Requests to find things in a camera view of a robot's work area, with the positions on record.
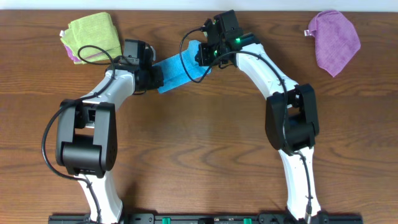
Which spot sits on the purple microfiber cloth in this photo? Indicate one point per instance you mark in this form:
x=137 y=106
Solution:
x=336 y=40

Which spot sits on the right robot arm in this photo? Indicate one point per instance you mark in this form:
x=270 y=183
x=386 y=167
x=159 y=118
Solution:
x=291 y=111

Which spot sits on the folded purple cloth in stack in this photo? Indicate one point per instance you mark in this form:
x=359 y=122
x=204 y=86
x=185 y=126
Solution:
x=71 y=53

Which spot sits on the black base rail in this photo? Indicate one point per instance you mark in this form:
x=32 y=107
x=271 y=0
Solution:
x=263 y=218

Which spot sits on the folded green cloth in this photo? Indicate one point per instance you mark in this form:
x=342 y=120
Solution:
x=91 y=54
x=96 y=30

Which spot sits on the folded green cloth bottom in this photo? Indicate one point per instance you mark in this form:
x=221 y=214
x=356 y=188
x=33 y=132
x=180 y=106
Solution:
x=91 y=54

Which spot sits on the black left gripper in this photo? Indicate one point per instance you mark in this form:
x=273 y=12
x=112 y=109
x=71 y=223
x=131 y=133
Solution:
x=156 y=77

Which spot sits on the blue microfiber cloth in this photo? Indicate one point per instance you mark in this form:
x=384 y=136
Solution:
x=174 y=74

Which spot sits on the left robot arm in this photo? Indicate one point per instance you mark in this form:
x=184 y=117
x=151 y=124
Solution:
x=87 y=143

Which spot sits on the folded green cloth top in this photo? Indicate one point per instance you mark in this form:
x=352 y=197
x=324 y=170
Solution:
x=96 y=30

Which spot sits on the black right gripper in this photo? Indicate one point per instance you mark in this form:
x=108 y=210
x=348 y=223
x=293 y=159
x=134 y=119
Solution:
x=202 y=54

